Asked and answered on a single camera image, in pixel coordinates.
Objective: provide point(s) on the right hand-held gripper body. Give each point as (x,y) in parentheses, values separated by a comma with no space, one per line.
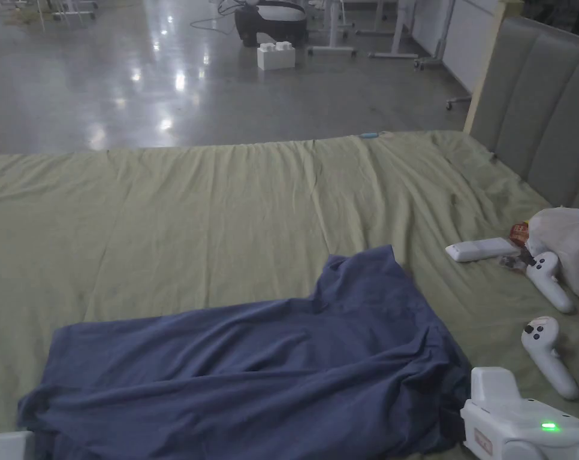
(515,421)

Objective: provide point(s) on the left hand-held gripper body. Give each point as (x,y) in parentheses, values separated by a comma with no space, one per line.
(6,445)

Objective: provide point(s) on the dark blue shirt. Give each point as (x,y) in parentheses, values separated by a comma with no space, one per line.
(251,364)

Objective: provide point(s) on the white hand controller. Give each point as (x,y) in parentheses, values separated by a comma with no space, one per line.
(548,280)
(551,354)

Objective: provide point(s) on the small clear wrapper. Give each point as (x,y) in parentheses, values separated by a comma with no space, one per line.
(510,262)

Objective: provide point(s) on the white power bank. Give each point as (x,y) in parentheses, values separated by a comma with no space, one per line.
(481,249)

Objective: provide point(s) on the white plastic bag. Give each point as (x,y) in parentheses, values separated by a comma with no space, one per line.
(570,244)

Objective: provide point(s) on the red snack packet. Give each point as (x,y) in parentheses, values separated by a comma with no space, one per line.
(518,232)

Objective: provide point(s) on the bed with pale green sheet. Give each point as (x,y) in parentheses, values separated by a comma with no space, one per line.
(198,215)

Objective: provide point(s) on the grey padded headboard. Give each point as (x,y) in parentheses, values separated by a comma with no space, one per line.
(539,105)

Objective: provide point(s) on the small blue object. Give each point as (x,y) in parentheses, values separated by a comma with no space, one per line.
(369,135)

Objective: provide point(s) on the white block-shaped box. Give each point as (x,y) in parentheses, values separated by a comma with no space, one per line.
(276,56)

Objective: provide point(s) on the black and white robot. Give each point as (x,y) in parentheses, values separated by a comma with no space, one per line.
(272,21)

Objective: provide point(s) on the white frame on wheels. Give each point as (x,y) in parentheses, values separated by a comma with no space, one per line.
(69,8)

